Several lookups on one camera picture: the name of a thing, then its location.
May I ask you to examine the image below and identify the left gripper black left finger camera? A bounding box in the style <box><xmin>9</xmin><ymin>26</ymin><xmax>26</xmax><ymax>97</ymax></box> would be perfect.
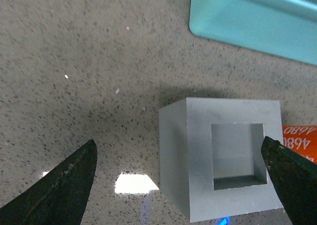
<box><xmin>0</xmin><ymin>140</ymin><xmax>97</xmax><ymax>225</ymax></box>

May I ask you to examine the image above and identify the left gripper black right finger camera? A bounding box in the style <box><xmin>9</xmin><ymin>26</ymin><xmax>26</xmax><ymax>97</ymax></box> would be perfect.
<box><xmin>261</xmin><ymin>136</ymin><xmax>317</xmax><ymax>225</ymax></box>

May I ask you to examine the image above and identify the gray cube with square hole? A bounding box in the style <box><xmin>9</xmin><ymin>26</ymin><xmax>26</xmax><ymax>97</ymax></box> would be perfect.
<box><xmin>158</xmin><ymin>98</ymin><xmax>283</xmax><ymax>223</ymax></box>

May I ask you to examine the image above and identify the blue plastic box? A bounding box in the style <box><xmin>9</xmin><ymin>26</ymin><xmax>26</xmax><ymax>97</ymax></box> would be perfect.
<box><xmin>189</xmin><ymin>0</ymin><xmax>317</xmax><ymax>65</ymax></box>

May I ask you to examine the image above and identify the orange cylinder marked 4680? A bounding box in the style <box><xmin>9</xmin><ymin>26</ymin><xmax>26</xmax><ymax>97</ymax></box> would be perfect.
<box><xmin>282</xmin><ymin>125</ymin><xmax>317</xmax><ymax>164</ymax></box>

